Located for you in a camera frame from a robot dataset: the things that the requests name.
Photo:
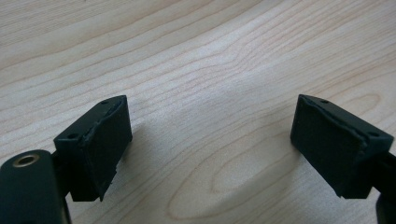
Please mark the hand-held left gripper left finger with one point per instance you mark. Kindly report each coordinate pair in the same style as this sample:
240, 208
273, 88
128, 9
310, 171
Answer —
99, 149

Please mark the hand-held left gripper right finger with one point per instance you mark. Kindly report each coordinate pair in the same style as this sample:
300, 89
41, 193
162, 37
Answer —
333, 146

